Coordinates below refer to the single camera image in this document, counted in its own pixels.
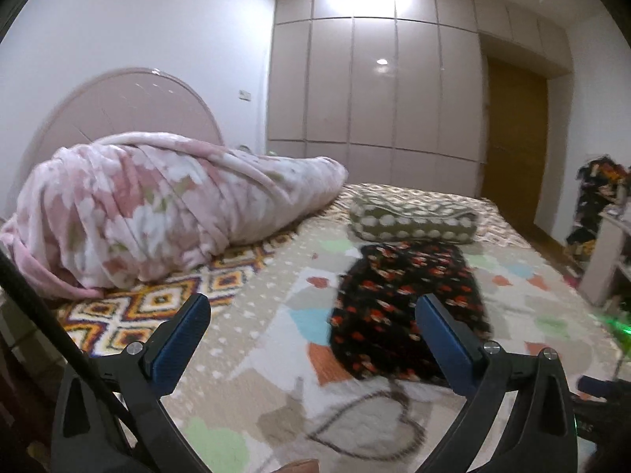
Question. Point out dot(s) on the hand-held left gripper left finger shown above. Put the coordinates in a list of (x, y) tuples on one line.
[(182, 345)]

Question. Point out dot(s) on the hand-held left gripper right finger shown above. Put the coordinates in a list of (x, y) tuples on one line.
[(446, 350)]

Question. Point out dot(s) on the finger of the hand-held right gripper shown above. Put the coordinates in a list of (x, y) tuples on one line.
[(594, 385)]

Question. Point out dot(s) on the black floral zip garment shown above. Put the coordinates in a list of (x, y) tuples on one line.
[(394, 305)]

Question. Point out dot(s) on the pile of dark clothes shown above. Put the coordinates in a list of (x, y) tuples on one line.
[(591, 207)]

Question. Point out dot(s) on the zigzag patterned bedsheet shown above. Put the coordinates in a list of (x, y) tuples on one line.
[(128, 310)]

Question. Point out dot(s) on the beige patterned bed blanket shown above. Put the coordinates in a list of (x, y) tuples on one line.
[(276, 345)]

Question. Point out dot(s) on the white desk shelf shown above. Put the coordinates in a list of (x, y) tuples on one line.
[(604, 261)]

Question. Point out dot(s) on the olive white-dotted pillow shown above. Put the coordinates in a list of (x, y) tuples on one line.
[(414, 217)]

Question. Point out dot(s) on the pink floral fleece blanket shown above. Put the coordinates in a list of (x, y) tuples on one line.
[(148, 207)]

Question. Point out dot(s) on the brown wooden door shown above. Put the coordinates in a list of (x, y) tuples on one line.
[(515, 148)]

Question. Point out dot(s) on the pink rounded headboard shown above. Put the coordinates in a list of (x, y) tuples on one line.
[(133, 103)]

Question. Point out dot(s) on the white built-in wardrobe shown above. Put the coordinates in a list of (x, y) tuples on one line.
[(374, 83)]

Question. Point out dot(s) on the dark wooden bed frame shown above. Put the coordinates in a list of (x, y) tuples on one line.
[(19, 404)]

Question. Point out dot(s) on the wall light switch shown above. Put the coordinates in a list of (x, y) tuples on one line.
[(245, 94)]

